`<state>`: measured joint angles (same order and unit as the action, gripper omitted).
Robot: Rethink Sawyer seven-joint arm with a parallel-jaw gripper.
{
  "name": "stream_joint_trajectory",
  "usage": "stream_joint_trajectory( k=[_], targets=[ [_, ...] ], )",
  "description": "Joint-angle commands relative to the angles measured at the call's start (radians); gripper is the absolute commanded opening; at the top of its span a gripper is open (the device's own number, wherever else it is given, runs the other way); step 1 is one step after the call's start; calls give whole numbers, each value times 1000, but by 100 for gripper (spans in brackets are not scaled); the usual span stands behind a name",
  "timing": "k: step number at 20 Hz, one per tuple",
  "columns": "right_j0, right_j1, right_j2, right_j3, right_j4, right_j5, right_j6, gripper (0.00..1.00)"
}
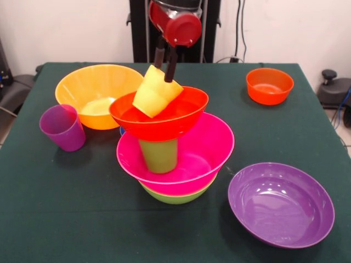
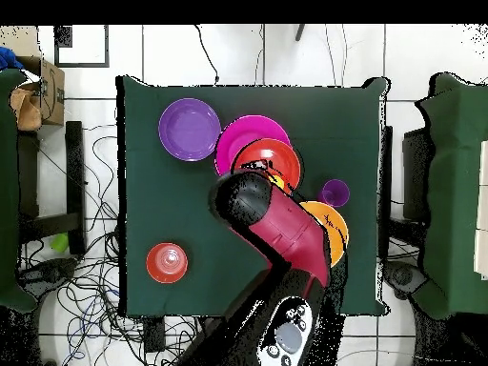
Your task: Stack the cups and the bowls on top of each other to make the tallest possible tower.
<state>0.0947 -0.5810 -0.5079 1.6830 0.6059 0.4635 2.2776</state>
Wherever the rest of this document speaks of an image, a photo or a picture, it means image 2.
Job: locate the yellow cup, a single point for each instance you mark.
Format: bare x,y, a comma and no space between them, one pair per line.
277,182

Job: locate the large red shallow bowl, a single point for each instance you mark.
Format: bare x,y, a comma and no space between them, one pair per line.
282,156

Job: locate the large pink bowl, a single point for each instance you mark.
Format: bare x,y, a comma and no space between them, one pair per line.
236,137

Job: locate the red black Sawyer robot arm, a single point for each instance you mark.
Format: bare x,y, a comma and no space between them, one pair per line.
286,228

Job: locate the dark green tablecloth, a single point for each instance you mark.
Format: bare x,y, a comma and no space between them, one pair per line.
171,209

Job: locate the large purple shallow bowl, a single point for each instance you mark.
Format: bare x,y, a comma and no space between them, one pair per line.
189,129

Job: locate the purple cup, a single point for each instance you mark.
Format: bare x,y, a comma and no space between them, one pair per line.
335,193

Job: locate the large orange bowl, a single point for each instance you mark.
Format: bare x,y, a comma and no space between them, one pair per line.
335,228

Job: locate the small red bowl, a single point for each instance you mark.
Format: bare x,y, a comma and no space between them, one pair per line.
166,263

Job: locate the black metal stand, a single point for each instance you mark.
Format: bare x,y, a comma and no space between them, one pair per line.
74,171

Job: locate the black floor base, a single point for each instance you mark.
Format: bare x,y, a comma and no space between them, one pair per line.
49,272
402,276

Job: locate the small green floor cup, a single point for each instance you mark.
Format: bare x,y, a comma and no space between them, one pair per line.
60,243

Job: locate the green cloth side table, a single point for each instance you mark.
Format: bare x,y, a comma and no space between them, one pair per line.
453,190
7,190

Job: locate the cardboard box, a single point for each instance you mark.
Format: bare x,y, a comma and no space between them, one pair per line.
53,91

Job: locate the blue cloth object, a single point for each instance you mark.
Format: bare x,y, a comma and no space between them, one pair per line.
7,59

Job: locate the black square floor frame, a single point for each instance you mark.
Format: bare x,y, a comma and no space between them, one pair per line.
106,45

